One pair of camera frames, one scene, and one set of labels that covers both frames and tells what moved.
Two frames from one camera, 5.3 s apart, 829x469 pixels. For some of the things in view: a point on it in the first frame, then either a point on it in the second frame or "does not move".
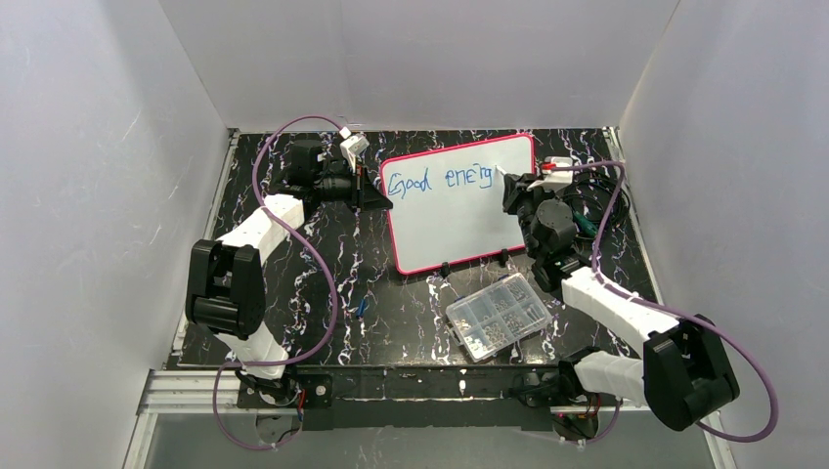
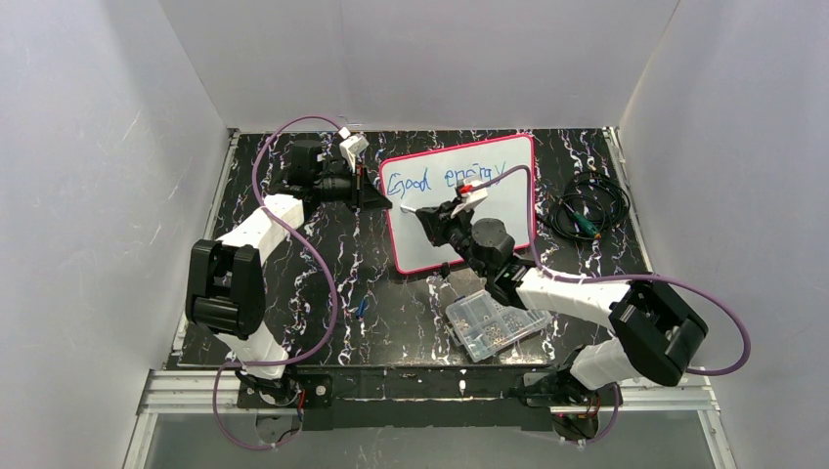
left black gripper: x=357 y=191 does not move
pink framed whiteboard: x=448 y=205 does not move
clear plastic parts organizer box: x=497 y=317 does not move
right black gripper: x=512 y=193 -> x=442 y=220
